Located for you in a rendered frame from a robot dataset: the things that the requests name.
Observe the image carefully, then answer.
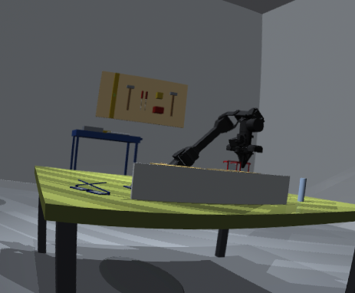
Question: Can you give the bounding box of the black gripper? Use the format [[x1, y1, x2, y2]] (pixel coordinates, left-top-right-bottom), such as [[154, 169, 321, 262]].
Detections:
[[226, 131, 263, 168]]

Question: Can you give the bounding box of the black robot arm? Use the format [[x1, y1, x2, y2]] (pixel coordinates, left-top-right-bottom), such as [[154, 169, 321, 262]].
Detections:
[[168, 107, 265, 166]]

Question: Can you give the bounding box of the grey rectangular panel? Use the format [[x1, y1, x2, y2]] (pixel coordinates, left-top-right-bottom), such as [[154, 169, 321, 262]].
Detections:
[[130, 163, 290, 205]]

